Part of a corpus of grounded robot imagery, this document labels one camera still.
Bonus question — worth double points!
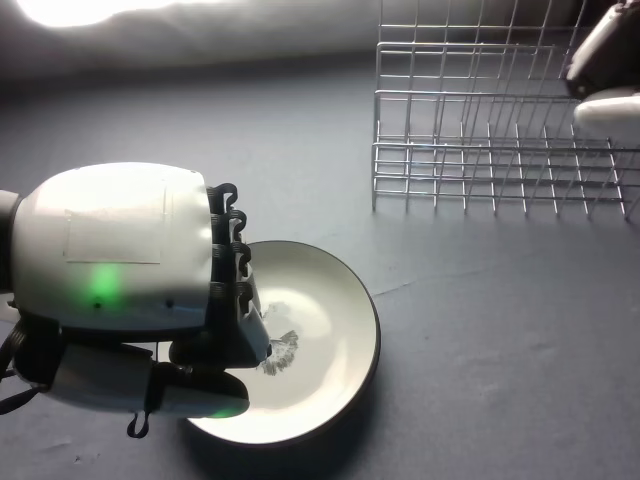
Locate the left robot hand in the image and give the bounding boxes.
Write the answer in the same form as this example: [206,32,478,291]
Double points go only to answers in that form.
[9,160,274,439]

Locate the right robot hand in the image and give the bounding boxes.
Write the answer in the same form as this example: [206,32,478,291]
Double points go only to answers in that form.
[564,0,640,140]

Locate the silver wire rack shelf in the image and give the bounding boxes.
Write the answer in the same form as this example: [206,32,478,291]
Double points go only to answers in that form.
[370,0,640,221]

